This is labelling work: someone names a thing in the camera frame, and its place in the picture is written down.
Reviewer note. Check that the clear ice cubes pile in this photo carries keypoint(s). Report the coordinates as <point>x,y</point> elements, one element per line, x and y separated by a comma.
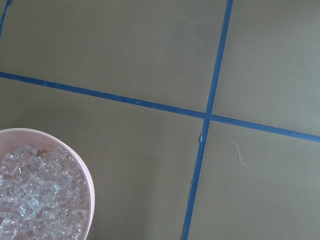
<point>43,196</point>

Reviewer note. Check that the pink bowl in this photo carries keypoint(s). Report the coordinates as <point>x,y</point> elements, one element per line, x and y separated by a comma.
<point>13,138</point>

